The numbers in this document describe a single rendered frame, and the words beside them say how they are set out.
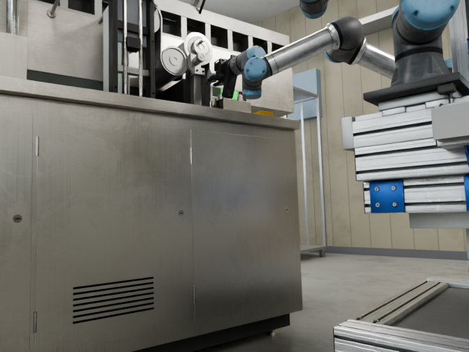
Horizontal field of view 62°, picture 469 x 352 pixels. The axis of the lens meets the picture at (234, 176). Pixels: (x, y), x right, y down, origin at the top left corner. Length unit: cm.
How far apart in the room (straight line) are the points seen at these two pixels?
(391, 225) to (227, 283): 309
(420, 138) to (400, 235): 332
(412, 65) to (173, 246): 89
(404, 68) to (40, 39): 148
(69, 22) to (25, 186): 101
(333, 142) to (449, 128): 377
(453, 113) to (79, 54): 156
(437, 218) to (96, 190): 97
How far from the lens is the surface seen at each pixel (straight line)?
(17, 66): 163
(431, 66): 112
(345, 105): 467
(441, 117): 93
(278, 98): 252
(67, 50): 198
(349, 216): 454
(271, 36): 264
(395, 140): 108
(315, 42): 148
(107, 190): 126
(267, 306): 161
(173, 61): 176
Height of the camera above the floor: 53
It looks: 5 degrees up
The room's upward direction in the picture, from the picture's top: 2 degrees counter-clockwise
